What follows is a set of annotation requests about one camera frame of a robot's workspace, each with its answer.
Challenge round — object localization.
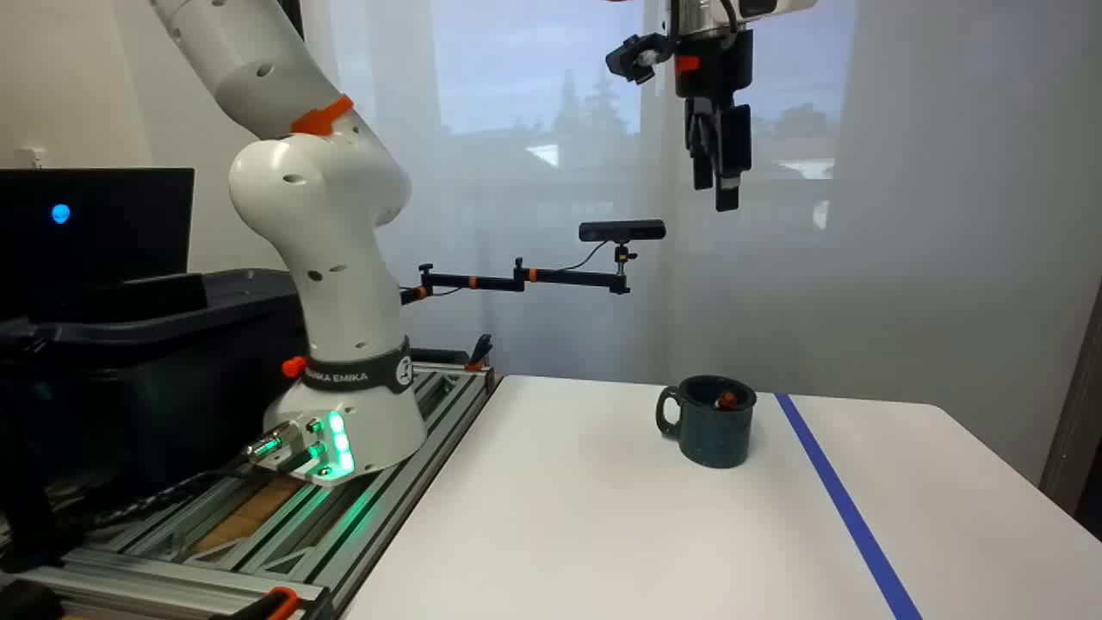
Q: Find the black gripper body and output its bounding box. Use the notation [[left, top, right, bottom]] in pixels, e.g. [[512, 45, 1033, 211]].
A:
[[674, 25, 759, 114]]

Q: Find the white sheer curtain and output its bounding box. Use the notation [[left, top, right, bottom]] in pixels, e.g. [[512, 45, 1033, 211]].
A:
[[298, 0, 1102, 486]]

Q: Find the dark green ceramic mug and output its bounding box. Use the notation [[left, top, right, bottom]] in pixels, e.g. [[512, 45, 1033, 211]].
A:
[[653, 373, 761, 471]]

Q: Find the orange black clamp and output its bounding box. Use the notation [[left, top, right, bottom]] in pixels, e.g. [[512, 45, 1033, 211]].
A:
[[263, 587, 307, 620], [462, 331, 499, 374]]

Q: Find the long blue tape strip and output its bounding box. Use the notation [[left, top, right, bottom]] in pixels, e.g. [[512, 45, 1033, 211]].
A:
[[772, 389, 926, 620]]

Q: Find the large black plastic bin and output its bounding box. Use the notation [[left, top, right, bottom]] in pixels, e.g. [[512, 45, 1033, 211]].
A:
[[0, 264, 310, 514]]

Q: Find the black computer monitor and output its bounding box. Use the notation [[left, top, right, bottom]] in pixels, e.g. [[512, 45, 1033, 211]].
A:
[[0, 165, 196, 328]]

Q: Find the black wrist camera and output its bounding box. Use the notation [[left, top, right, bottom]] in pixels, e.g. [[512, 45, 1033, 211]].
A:
[[602, 31, 681, 85]]

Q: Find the black stereo camera bar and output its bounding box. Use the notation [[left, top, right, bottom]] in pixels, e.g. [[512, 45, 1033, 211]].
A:
[[575, 216, 668, 247]]

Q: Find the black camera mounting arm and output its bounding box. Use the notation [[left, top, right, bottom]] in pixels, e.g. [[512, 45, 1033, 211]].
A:
[[400, 242, 638, 311]]

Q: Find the aluminium extrusion base frame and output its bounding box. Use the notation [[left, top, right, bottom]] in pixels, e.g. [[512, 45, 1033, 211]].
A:
[[0, 357, 503, 620]]

